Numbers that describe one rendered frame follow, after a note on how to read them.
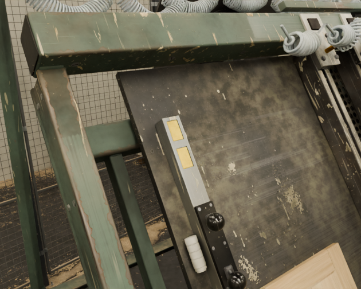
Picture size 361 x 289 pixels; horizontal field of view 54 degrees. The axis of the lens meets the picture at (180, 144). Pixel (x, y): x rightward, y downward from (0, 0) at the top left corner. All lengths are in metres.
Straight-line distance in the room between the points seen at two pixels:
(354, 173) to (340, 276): 0.33
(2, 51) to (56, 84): 0.55
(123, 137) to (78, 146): 0.17
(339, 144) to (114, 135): 0.74
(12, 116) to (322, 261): 1.09
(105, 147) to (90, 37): 0.25
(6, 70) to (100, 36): 0.57
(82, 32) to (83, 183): 0.31
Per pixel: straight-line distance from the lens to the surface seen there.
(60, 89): 0.78
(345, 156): 1.26
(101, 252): 0.71
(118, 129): 0.88
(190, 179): 0.83
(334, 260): 1.14
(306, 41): 1.03
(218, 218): 0.71
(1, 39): 1.30
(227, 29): 1.02
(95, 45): 0.80
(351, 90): 1.48
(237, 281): 0.73
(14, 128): 1.38
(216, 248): 0.83
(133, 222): 0.85
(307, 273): 1.06
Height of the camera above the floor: 1.90
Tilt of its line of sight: 17 degrees down
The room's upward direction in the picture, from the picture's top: 2 degrees counter-clockwise
